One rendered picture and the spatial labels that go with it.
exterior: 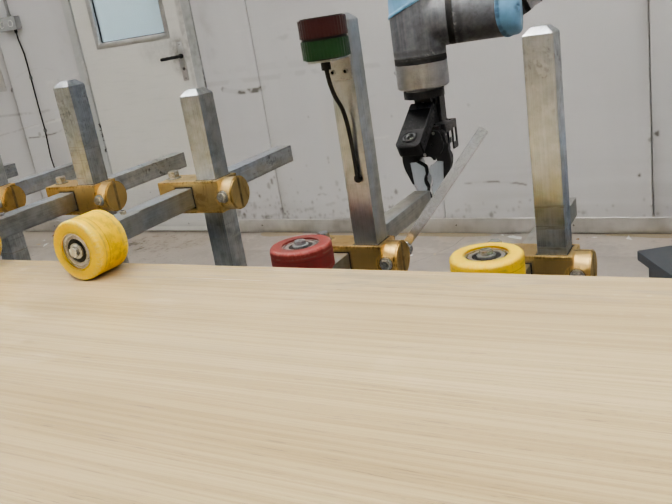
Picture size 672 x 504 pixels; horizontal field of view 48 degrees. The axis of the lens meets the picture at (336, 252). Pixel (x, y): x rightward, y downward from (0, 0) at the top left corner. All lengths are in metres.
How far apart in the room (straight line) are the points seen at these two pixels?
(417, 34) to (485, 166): 2.53
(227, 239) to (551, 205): 0.49
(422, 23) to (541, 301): 0.69
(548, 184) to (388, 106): 3.02
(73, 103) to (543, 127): 0.74
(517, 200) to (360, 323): 3.12
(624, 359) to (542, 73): 0.40
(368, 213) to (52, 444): 0.55
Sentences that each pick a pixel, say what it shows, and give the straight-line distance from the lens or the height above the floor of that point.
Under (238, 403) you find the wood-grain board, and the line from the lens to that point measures 0.60.
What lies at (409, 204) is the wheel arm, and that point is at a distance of 1.24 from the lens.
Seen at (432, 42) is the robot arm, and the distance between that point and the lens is 1.30.
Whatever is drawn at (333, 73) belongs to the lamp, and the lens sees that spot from 0.98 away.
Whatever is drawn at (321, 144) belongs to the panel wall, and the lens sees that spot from 4.12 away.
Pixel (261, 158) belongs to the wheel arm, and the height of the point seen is 0.96.
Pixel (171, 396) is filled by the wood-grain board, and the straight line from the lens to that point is 0.64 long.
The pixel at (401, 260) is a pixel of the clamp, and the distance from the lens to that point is 1.02.
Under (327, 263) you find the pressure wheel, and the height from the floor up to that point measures 0.88.
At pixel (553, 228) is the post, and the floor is 0.89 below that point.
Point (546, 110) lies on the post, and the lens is 0.90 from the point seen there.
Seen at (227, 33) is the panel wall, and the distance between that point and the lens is 4.33.
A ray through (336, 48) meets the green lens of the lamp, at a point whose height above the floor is 1.14.
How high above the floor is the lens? 1.18
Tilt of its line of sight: 18 degrees down
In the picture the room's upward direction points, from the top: 9 degrees counter-clockwise
